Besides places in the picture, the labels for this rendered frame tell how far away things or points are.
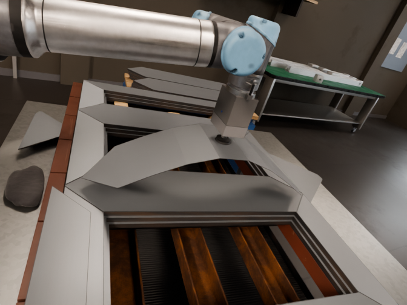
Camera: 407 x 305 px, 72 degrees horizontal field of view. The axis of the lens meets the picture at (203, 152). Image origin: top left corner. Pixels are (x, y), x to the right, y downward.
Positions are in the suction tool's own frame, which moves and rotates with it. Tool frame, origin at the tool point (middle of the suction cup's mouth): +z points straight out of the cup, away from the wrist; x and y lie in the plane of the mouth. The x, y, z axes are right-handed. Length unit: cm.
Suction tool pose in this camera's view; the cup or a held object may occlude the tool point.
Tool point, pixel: (221, 144)
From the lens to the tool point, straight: 75.2
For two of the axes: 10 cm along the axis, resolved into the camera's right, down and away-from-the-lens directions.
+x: -9.0, -0.6, -4.3
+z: -2.8, 8.4, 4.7
